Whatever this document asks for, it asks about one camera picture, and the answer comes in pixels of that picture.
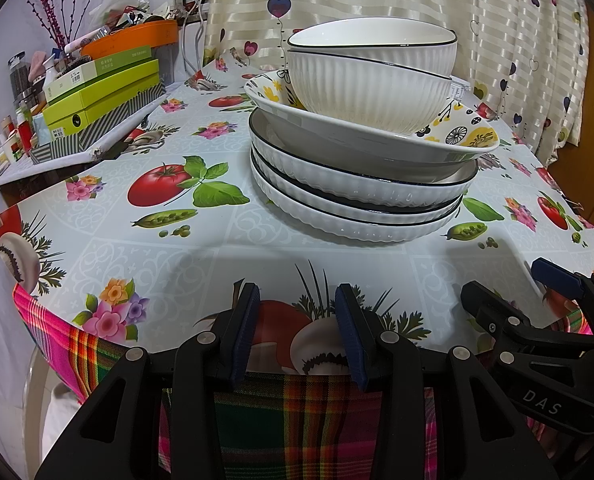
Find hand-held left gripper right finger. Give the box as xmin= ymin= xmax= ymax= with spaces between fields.
xmin=334 ymin=283 xmax=560 ymax=480

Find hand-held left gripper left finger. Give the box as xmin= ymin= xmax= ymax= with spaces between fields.
xmin=34 ymin=282 xmax=261 ymax=480

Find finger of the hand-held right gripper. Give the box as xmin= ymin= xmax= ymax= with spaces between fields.
xmin=531 ymin=257 xmax=594 ymax=334
xmin=460 ymin=280 xmax=594 ymax=362

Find white ribbed deep plate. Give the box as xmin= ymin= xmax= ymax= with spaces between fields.
xmin=249 ymin=109 xmax=479 ymax=196
xmin=252 ymin=165 xmax=464 ymax=243
xmin=251 ymin=152 xmax=465 ymax=218

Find yellow floral plate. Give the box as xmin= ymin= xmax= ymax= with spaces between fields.
xmin=243 ymin=69 xmax=500 ymax=166

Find white ribbed bowl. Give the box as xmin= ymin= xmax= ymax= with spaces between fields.
xmin=287 ymin=17 xmax=458 ymax=81
xmin=287 ymin=47 xmax=454 ymax=136

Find pink green plaid cloth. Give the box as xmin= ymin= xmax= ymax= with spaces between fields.
xmin=12 ymin=282 xmax=594 ymax=480

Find fruit and flower printed tablecloth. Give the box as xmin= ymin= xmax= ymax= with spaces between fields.
xmin=0 ymin=50 xmax=594 ymax=361

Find black white striped box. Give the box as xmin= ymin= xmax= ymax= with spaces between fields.
xmin=29 ymin=92 xmax=170 ymax=166

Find lime green box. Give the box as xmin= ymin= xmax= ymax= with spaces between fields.
xmin=42 ymin=77 xmax=168 ymax=138
xmin=42 ymin=58 xmax=162 ymax=113

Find row of small bottles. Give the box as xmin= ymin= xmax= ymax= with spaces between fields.
xmin=0 ymin=105 xmax=45 ymax=166

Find dark green long box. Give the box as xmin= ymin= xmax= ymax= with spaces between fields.
xmin=44 ymin=45 xmax=154 ymax=103

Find orange box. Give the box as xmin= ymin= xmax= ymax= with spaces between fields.
xmin=79 ymin=20 xmax=180 ymax=61

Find glass jar with dark lid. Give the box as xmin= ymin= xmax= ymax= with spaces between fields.
xmin=8 ymin=52 xmax=32 ymax=101

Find pile of plastic packets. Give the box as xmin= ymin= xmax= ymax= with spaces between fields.
xmin=84 ymin=0 xmax=180 ymax=36

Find pink dried flower branches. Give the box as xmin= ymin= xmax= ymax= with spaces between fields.
xmin=19 ymin=0 xmax=112 ymax=48

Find white cable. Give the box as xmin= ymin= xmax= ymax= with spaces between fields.
xmin=179 ymin=0 xmax=212 ymax=78

